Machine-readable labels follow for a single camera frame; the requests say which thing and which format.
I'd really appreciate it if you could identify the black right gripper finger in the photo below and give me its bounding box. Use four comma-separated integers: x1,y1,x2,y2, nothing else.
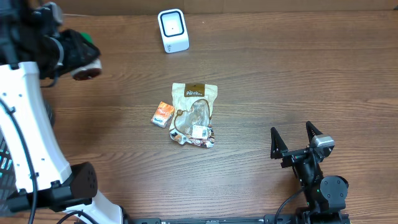
306,121,323,143
271,127,289,159

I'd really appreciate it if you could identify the beige snack pouch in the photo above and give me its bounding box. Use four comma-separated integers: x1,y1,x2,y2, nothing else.
169,83,218,148

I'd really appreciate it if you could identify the small orange box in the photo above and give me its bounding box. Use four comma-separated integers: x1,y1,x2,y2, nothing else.
151,101,175,128

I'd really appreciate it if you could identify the green lid jar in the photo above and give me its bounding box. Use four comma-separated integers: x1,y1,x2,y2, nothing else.
67,30,102,81

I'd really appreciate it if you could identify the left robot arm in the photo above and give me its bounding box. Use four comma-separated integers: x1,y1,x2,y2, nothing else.
1,1,129,223

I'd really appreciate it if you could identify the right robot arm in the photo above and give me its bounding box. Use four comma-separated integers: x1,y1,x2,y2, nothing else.
264,121,351,224

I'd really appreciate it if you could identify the white barcode scanner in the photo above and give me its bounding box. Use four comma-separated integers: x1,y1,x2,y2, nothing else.
157,9,190,54

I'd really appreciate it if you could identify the brown cardboard backdrop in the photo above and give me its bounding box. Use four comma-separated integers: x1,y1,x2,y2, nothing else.
56,0,397,16

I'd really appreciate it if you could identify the grey plastic mesh basket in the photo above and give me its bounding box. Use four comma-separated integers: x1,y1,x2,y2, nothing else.
0,99,56,217

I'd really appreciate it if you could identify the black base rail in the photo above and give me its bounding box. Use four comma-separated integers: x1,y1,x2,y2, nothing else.
124,214,351,224

